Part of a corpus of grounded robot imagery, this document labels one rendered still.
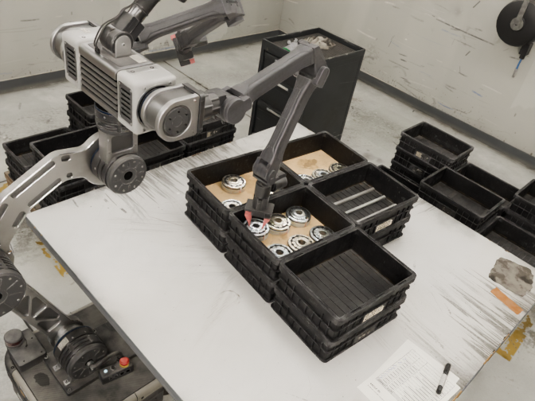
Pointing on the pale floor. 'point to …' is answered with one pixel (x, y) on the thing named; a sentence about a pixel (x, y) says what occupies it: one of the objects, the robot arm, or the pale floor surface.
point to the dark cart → (268, 110)
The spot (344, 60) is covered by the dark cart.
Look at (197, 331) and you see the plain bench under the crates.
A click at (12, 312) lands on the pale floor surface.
